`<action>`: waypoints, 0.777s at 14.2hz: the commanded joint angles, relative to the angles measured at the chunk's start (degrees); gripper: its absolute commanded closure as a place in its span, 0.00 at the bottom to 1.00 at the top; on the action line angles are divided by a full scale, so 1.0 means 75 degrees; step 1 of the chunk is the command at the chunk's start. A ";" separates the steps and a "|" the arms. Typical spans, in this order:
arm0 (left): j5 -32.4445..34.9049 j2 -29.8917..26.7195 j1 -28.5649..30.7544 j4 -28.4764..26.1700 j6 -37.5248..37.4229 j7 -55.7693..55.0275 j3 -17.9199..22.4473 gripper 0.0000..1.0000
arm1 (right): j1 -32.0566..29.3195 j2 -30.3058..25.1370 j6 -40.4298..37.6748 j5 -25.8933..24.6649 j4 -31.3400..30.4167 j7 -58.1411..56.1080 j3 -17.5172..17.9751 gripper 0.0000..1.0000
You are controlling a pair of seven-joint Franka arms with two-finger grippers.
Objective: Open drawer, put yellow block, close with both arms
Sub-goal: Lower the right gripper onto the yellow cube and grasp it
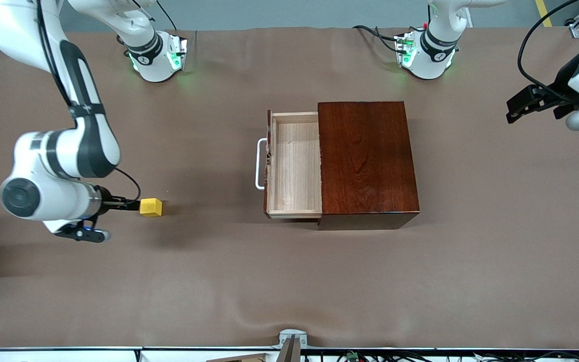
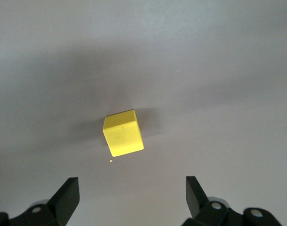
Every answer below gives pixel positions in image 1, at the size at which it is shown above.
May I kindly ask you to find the dark wooden cabinet box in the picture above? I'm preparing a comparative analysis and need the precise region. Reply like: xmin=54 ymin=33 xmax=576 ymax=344
xmin=317 ymin=101 xmax=421 ymax=231

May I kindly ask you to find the brown table mat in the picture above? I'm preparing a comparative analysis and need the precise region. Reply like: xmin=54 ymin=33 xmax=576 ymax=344
xmin=0 ymin=26 xmax=579 ymax=350

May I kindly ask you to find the tan board piece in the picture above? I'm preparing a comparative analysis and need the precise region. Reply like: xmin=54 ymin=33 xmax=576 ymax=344
xmin=207 ymin=353 xmax=270 ymax=362

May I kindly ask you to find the white table edge rail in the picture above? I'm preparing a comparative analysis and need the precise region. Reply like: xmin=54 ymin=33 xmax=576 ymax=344
xmin=0 ymin=347 xmax=579 ymax=362

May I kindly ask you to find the black left base cable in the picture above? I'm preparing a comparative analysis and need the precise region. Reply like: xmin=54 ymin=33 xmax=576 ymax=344
xmin=352 ymin=24 xmax=402 ymax=53

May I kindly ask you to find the yellow block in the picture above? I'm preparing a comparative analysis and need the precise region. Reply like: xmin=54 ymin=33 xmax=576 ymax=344
xmin=140 ymin=198 xmax=163 ymax=218

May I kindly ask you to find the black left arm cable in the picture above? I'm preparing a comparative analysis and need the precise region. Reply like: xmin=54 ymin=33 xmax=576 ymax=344
xmin=517 ymin=0 xmax=579 ymax=101

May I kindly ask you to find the grey metal clamp bracket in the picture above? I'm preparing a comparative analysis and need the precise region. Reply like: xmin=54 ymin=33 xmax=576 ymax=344
xmin=272 ymin=329 xmax=309 ymax=362

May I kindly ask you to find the wooden drawer with white handle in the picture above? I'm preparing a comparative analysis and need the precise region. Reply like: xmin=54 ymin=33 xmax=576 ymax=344
xmin=255 ymin=110 xmax=324 ymax=220

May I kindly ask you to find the thin black right base cable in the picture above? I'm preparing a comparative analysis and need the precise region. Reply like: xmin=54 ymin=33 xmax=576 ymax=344
xmin=156 ymin=0 xmax=177 ymax=31

